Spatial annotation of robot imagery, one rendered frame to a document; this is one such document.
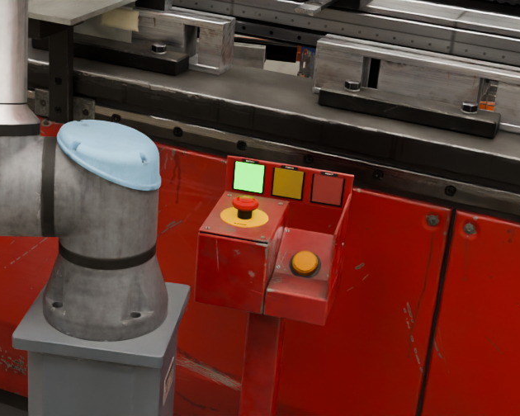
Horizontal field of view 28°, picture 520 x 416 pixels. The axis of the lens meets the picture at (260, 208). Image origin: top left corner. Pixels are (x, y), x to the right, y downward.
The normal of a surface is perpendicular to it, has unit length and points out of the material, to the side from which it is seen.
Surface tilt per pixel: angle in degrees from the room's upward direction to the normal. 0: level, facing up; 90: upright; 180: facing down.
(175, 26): 90
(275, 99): 0
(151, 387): 90
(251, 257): 90
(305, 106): 0
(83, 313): 72
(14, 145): 77
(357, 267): 90
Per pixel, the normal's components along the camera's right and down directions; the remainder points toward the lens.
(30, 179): 0.14, -0.12
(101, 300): 0.04, 0.11
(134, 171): 0.60, 0.33
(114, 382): -0.12, 0.39
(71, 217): 0.11, 0.60
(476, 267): -0.36, 0.35
